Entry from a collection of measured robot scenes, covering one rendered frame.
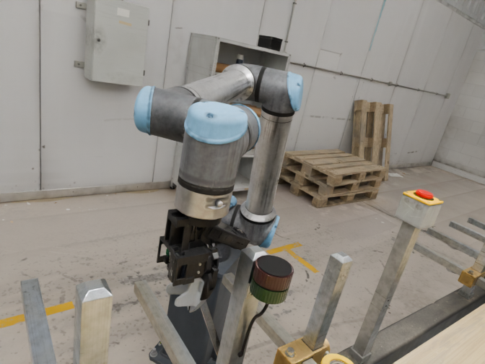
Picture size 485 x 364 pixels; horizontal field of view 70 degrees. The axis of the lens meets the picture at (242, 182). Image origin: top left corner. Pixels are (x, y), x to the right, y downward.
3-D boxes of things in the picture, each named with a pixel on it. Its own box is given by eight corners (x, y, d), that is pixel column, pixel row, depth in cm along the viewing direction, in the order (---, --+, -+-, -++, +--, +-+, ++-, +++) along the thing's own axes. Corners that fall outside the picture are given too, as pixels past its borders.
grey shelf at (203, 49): (169, 188, 369) (190, 32, 316) (236, 182, 425) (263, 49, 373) (190, 206, 337) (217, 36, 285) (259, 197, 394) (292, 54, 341)
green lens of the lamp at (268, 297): (242, 284, 55) (245, 272, 54) (271, 276, 59) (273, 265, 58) (265, 308, 51) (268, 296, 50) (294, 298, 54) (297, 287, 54)
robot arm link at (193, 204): (215, 172, 61) (246, 195, 54) (211, 197, 63) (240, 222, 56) (168, 174, 56) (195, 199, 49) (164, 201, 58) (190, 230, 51)
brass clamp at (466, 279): (455, 279, 141) (460, 269, 139) (469, 273, 149) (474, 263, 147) (471, 289, 136) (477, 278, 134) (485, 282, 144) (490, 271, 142)
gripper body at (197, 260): (155, 264, 61) (163, 202, 57) (198, 256, 66) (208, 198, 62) (173, 291, 55) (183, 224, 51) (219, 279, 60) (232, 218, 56)
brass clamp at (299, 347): (271, 362, 80) (276, 345, 79) (311, 343, 88) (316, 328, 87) (288, 383, 76) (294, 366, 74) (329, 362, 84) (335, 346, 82)
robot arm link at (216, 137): (257, 110, 55) (242, 117, 46) (242, 182, 60) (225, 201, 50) (202, 97, 57) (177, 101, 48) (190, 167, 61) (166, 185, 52)
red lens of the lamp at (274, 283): (245, 271, 54) (247, 258, 54) (273, 263, 58) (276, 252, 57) (268, 295, 50) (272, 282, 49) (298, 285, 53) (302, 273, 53)
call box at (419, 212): (392, 219, 88) (403, 191, 85) (406, 216, 92) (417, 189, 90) (418, 232, 83) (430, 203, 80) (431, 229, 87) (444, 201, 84)
